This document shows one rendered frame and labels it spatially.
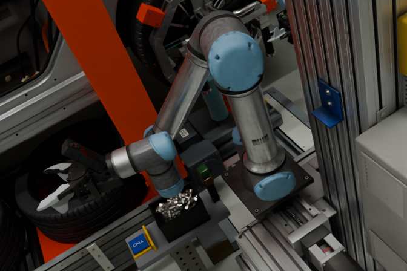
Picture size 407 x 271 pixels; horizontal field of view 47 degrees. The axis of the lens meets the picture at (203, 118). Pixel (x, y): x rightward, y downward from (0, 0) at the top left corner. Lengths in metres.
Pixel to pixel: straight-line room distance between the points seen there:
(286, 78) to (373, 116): 2.18
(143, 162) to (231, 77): 0.32
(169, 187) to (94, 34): 0.61
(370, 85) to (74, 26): 0.95
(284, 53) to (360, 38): 2.53
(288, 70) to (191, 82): 2.12
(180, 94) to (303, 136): 1.55
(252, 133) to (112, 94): 0.69
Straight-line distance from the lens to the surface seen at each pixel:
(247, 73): 1.02
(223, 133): 2.62
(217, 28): 1.06
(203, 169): 1.87
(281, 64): 3.35
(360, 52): 0.95
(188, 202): 1.92
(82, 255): 2.27
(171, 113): 1.25
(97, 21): 1.58
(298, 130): 2.72
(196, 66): 1.18
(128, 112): 1.76
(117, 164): 1.17
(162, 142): 1.15
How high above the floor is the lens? 2.00
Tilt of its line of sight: 40 degrees down
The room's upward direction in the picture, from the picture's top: 22 degrees counter-clockwise
